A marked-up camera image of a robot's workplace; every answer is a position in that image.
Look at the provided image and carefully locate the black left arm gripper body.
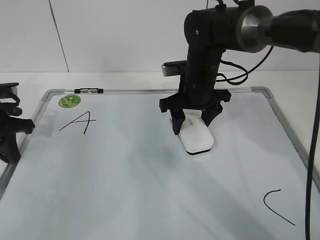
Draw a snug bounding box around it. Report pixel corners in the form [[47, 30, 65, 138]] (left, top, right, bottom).
[[0, 99, 35, 137]]

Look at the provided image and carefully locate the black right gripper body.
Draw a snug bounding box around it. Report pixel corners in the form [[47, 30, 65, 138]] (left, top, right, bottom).
[[159, 47, 226, 113]]

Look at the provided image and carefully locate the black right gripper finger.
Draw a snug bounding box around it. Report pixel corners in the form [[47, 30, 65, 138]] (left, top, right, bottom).
[[170, 109, 186, 135], [201, 103, 223, 127]]

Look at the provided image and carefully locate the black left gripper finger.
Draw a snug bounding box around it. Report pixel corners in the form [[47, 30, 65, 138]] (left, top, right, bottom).
[[0, 133, 21, 164]]

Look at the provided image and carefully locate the white rectangular whiteboard eraser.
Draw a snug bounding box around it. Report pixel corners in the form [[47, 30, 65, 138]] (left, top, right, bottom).
[[177, 109, 214, 156]]

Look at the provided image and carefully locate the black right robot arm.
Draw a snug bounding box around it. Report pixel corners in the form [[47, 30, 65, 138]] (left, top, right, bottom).
[[159, 0, 320, 134]]

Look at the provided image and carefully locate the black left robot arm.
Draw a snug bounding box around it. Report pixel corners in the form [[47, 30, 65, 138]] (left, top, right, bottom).
[[0, 82, 107, 164]]

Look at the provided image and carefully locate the green round magnet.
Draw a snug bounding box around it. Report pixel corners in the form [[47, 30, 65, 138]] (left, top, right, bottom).
[[58, 94, 82, 109]]

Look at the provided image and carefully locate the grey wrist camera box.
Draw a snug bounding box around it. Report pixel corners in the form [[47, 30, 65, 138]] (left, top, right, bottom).
[[161, 60, 187, 77]]

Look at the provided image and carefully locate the whiteboard with aluminium frame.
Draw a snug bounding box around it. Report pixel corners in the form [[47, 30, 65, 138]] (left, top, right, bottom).
[[0, 87, 308, 240]]

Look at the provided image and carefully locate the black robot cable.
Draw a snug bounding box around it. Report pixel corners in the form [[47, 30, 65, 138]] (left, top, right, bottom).
[[215, 44, 320, 240]]

